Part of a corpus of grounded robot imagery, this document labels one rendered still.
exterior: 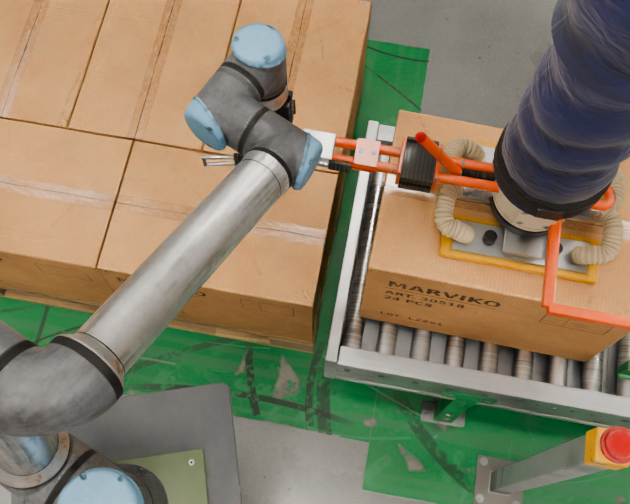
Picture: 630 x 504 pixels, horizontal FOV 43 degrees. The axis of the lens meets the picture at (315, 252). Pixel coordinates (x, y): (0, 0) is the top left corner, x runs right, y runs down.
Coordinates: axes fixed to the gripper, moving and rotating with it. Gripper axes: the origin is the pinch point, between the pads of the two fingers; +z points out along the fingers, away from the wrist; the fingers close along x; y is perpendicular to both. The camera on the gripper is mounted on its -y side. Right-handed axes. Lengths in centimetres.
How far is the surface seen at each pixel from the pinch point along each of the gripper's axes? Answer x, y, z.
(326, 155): -1.1, 14.4, -1.7
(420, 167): -0.2, 34.0, -1.7
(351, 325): -21, 26, 53
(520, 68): 105, 71, 108
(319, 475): -56, 24, 108
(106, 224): -6, -46, 53
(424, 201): -0.8, 36.8, 13.1
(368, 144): 3.1, 22.5, -1.5
